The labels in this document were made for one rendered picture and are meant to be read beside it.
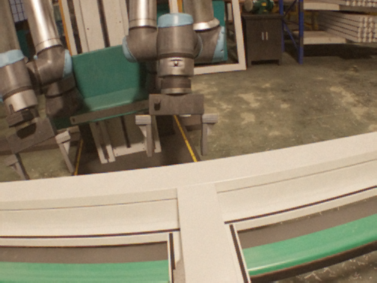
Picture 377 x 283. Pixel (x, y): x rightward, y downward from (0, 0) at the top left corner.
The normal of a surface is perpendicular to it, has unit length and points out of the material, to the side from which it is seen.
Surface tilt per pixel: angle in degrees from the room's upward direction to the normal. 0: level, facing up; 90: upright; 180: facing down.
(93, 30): 90
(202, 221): 0
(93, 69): 90
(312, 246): 0
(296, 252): 0
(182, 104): 66
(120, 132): 90
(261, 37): 90
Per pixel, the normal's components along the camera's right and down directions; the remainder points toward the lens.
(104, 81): 0.23, 0.46
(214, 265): -0.10, -0.86
